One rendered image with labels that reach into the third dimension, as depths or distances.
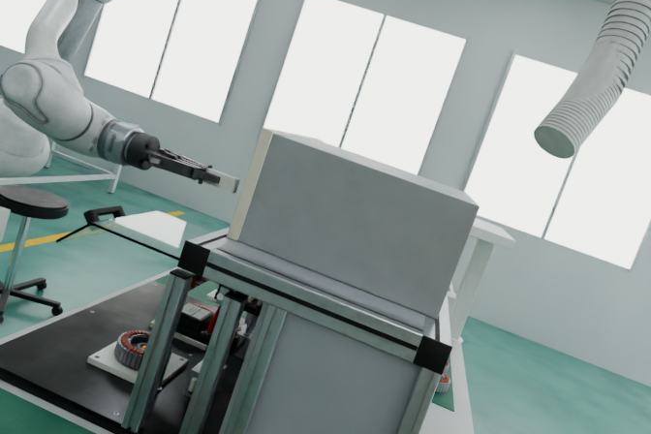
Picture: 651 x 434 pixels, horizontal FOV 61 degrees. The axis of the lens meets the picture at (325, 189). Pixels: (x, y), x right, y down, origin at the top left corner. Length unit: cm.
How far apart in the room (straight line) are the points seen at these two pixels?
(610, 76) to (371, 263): 152
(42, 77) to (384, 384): 77
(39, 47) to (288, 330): 71
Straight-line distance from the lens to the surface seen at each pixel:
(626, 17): 241
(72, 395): 113
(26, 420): 109
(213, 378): 97
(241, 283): 89
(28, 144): 176
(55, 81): 112
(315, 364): 91
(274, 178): 97
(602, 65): 229
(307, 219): 96
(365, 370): 90
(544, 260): 594
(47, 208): 297
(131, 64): 675
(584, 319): 613
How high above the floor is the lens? 136
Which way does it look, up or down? 6 degrees down
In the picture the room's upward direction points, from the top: 19 degrees clockwise
